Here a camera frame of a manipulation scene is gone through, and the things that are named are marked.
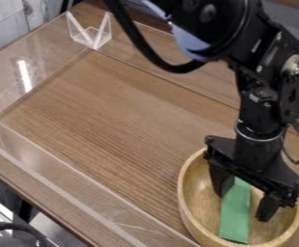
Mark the brown wooden bowl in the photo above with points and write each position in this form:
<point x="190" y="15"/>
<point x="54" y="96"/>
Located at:
<point x="199" y="210"/>

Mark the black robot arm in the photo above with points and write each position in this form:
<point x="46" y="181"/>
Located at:
<point x="231" y="30"/>

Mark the metal frame lower left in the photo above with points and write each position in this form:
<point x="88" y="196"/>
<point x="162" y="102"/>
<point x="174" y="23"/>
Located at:
<point x="16" y="233"/>

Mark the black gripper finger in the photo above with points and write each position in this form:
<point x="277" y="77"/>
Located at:
<point x="269" y="206"/>
<point x="222" y="178"/>

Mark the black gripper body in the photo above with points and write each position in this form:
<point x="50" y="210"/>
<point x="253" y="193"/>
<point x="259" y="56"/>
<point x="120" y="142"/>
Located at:
<point x="253" y="158"/>

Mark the green rectangular block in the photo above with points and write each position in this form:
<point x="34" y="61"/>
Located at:
<point x="234" y="224"/>

